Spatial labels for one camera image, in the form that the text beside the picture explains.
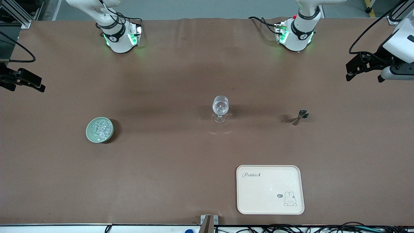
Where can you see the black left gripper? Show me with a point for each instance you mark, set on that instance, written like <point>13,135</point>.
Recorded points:
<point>377,61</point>

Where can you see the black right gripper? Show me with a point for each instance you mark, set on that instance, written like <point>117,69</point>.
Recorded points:
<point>7,78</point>

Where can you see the steel double jigger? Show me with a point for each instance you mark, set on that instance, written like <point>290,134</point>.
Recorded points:
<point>302,114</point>

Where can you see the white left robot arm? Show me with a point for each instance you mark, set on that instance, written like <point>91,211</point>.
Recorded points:
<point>300,37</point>

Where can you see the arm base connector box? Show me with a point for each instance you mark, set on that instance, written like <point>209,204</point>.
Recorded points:
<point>280,32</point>
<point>136,34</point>

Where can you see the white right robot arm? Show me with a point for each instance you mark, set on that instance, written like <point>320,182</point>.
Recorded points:
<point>118,43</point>

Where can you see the heap of clear ice cubes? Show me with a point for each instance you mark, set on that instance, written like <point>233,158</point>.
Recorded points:
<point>100,129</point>

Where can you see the clear stemmed wine glass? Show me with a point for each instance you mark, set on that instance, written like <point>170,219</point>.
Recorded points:
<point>220,106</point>

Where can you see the green ceramic bowl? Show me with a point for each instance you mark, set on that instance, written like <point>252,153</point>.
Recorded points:
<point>88,131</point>

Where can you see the brown table cover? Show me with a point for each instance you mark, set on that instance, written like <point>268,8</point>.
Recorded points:
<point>161,81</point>

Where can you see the cream rabbit print tray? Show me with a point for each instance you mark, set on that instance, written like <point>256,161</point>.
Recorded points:
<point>270,191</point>

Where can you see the aluminium frame profile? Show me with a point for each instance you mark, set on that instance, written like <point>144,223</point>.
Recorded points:
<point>397,16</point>
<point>22,16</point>

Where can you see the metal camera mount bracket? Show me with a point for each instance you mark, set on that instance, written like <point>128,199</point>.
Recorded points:
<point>208,225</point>

